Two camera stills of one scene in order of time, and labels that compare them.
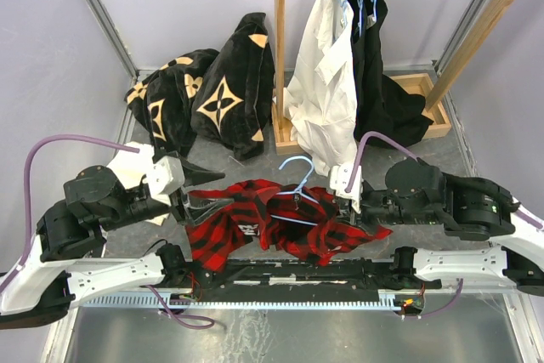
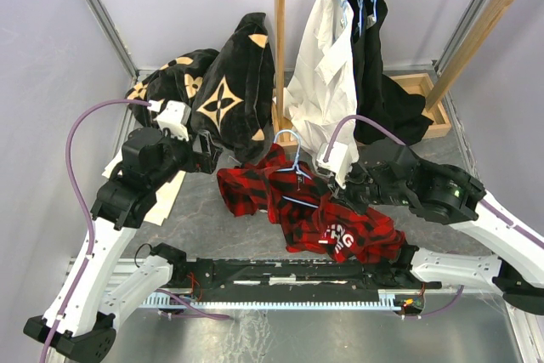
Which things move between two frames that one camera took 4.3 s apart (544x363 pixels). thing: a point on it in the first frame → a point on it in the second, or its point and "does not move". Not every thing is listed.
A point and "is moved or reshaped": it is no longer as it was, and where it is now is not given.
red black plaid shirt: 272,215 is moved or reshaped
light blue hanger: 298,191 → 295,167
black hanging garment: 380,104 does not move
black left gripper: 197,213 → 196,162
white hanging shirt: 321,95 does not move
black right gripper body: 379,207 → 360,190
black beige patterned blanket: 221,97 does not move
